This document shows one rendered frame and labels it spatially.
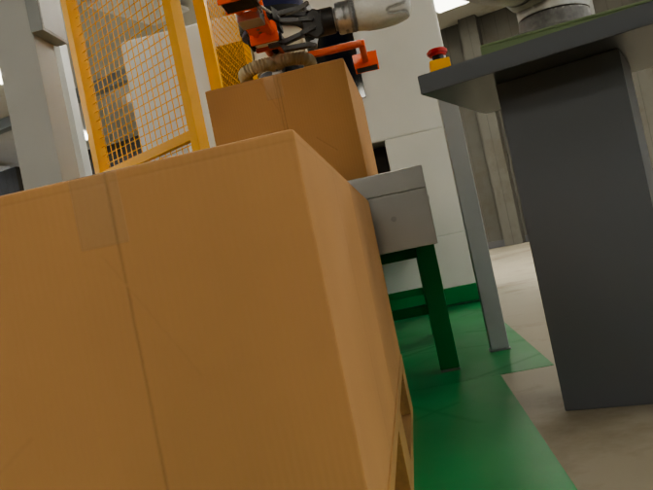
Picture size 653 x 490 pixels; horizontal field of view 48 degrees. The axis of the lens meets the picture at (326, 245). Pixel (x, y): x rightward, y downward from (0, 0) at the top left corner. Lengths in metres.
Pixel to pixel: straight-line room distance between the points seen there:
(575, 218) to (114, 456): 1.11
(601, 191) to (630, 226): 0.09
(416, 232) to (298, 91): 0.51
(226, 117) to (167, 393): 1.44
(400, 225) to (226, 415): 1.28
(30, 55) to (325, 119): 1.39
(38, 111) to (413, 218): 1.61
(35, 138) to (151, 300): 2.30
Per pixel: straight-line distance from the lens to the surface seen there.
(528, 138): 1.60
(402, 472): 1.25
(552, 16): 1.68
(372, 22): 2.10
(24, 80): 3.04
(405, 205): 1.92
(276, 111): 2.05
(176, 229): 0.70
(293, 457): 0.70
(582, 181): 1.58
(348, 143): 2.01
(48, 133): 2.96
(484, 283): 2.49
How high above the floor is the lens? 0.42
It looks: 1 degrees up
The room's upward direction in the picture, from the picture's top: 12 degrees counter-clockwise
